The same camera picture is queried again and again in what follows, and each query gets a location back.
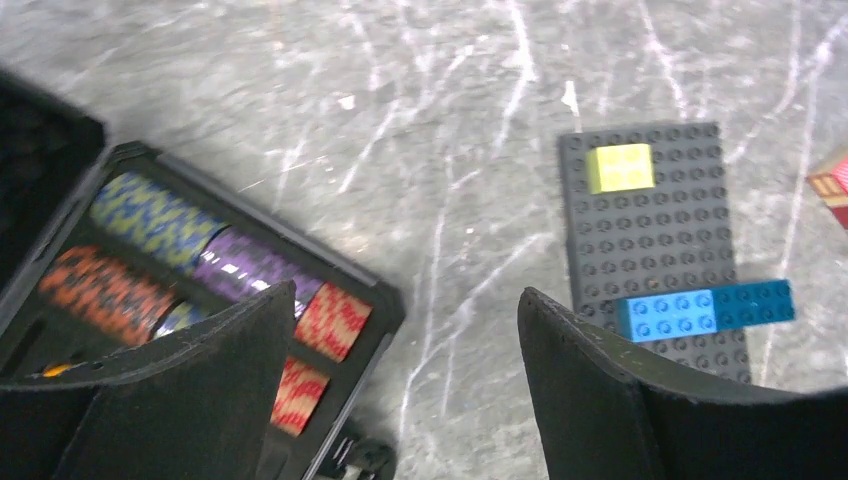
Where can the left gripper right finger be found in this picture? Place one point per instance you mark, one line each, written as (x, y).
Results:
(606, 408)

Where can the grey lego baseplate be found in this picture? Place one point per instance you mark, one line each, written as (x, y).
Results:
(675, 236)
(724, 354)

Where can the dark blue lego brick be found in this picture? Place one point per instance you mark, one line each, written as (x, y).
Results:
(752, 304)

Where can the red playing card deck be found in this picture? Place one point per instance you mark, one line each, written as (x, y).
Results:
(829, 181)

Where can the black poker chip case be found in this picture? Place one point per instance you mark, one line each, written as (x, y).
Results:
(54, 161)

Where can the red tan chip stack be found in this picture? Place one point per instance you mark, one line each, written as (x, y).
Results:
(332, 322)

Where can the purple chip stack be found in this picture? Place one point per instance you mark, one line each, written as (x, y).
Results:
(236, 266)

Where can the upper grey lego baseplate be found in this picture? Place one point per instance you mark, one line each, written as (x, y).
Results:
(675, 236)

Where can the lime green lego brick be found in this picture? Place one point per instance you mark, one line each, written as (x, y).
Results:
(618, 168)

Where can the lower grey lego baseplate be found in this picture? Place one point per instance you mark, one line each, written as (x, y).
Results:
(724, 354)

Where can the green blue chip stack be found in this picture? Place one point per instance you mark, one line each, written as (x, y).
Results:
(154, 219)

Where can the orange black chip stack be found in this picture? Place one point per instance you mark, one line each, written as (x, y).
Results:
(107, 293)

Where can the orange big blind button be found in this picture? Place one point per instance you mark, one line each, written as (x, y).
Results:
(56, 369)

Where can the light blue lego brick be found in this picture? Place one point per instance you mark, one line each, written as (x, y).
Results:
(667, 316)

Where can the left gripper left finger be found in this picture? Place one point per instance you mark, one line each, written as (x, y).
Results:
(194, 404)

